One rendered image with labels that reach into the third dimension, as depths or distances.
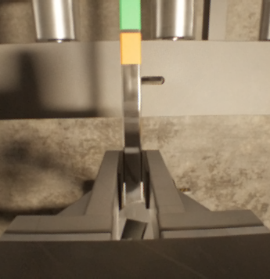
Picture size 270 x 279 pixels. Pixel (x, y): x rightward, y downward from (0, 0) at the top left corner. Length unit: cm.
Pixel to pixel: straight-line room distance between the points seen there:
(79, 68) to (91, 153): 131
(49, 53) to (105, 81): 7
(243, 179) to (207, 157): 39
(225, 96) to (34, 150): 152
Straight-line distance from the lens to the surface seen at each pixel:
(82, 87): 25
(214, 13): 70
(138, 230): 146
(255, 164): 185
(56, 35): 54
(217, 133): 160
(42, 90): 27
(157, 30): 54
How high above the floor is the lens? 141
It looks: 73 degrees down
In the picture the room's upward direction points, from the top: 175 degrees clockwise
